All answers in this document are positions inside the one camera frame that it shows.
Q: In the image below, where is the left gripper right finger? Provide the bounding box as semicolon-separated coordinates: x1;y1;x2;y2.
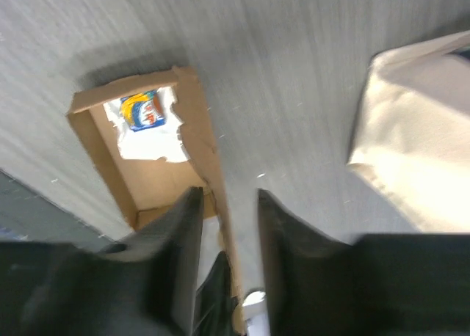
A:
258;189;469;335

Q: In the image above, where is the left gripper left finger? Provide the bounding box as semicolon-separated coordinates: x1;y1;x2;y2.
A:
1;187;204;335

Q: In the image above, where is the brown cardboard box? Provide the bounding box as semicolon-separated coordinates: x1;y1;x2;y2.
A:
58;67;245;335

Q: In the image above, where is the white snack packet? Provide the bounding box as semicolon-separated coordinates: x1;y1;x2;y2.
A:
104;87;188;163

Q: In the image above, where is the beige canvas tote bag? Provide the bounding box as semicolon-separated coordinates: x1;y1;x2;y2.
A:
347;32;469;233

